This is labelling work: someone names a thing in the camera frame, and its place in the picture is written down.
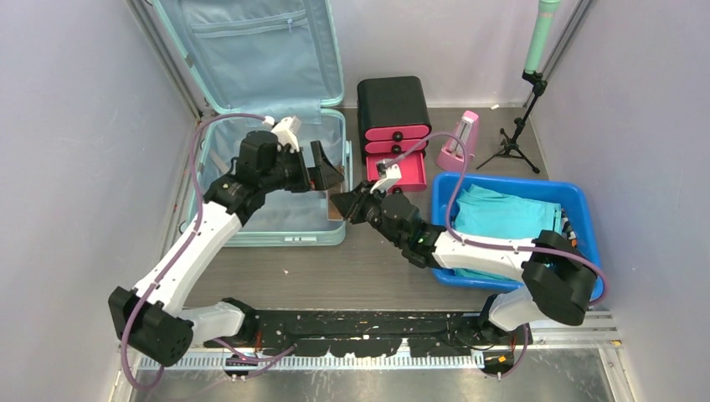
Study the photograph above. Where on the blue plastic tub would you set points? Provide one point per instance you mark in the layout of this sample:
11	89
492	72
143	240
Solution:
444	194

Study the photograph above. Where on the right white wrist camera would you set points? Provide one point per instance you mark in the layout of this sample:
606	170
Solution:
389	174

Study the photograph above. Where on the pink metronome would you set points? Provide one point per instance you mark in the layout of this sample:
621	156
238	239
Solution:
454	153

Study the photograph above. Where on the teal cloth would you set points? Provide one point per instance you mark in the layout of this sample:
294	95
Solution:
487	213

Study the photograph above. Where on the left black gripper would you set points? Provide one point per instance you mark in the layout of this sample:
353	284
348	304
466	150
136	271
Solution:
326	175

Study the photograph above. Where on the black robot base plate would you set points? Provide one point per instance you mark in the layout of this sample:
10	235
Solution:
370	334

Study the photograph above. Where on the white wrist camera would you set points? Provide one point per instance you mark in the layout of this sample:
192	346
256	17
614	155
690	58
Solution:
285	130
389	174

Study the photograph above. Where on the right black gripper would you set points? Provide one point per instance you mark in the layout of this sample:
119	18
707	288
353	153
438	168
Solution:
352	204

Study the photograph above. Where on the black and pink drawer box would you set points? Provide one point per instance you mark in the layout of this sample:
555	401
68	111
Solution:
392	118

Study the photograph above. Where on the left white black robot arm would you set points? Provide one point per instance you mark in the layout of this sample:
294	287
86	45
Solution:
151	317

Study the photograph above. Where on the orange black camouflage garment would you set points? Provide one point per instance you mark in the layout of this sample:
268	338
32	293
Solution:
567	229

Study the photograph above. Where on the black tripod stand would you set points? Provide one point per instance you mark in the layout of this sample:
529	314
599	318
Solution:
509	145

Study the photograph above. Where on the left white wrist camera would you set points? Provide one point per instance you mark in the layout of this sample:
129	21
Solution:
285	130

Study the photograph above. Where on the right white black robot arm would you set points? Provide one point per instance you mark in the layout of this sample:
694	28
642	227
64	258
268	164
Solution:
557	284

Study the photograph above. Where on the light blue hard-shell suitcase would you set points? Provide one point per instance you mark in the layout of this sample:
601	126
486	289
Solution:
262	58

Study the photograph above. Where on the aluminium rail frame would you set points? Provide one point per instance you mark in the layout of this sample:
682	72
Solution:
597	331

